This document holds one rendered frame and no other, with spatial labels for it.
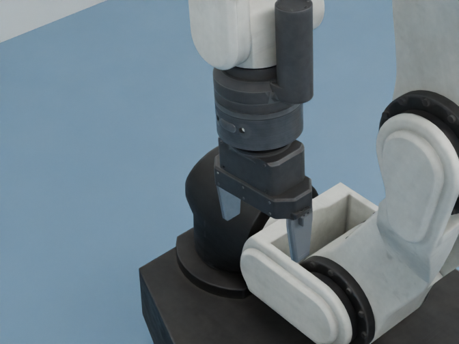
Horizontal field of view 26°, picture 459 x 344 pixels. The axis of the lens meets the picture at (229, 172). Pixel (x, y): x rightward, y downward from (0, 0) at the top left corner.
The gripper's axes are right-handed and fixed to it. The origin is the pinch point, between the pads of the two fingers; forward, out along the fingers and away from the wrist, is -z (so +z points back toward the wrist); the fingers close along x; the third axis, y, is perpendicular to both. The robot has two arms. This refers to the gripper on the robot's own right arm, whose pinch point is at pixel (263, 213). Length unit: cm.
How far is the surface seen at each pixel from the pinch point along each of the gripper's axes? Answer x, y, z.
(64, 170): -88, 27, -48
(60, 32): -133, 58, -44
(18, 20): -139, 50, -39
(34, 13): -139, 55, -39
